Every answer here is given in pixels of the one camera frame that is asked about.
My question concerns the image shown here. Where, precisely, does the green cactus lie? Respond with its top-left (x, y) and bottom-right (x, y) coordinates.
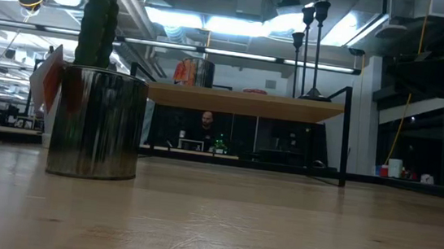
top-left (72, 0), bottom-right (121, 71)

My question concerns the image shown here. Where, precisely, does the white container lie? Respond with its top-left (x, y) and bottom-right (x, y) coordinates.
top-left (387, 157), bottom-right (404, 179)

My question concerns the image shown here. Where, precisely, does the wooden shelf black metal frame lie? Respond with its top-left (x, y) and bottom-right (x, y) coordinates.
top-left (119, 61), bottom-right (357, 189)

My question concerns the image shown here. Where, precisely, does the yellow power cable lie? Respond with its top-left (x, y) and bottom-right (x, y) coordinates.
top-left (382, 0), bottom-right (434, 168)

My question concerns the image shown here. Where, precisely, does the tall black candlestick holder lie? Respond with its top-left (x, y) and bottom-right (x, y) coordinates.
top-left (294, 4), bottom-right (318, 98)

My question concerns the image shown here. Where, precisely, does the black ceiling camera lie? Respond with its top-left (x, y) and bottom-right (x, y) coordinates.
top-left (347, 46), bottom-right (367, 58)

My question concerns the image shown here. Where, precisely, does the short black candlestick holder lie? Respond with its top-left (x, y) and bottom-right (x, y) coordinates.
top-left (285, 31), bottom-right (307, 99)

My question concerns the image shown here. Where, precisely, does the white plant pot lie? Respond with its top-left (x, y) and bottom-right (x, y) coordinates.
top-left (38, 111), bottom-right (57, 150)

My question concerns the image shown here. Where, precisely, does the ceiling light panel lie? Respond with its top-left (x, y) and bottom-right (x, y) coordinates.
top-left (319, 6), bottom-right (391, 52)
top-left (202, 10), bottom-right (298, 42)
top-left (143, 5), bottom-right (206, 31)

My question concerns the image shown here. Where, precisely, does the grey rectangular ceiling duct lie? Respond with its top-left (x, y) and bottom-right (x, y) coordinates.
top-left (145, 0), bottom-right (268, 22)

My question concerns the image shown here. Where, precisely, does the pink ball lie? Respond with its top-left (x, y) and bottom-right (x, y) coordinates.
top-left (242, 86), bottom-right (269, 96)

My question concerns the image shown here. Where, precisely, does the medium black candlestick holder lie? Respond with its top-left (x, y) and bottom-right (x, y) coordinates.
top-left (297, 0), bottom-right (342, 103)

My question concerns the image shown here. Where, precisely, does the wooden background desk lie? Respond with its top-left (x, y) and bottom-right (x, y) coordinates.
top-left (137, 143), bottom-right (241, 161)

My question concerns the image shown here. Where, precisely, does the person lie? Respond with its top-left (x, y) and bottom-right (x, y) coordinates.
top-left (191, 109), bottom-right (224, 155)

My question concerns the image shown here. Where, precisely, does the hanging linear light fixture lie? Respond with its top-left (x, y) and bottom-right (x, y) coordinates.
top-left (0, 16), bottom-right (363, 76)

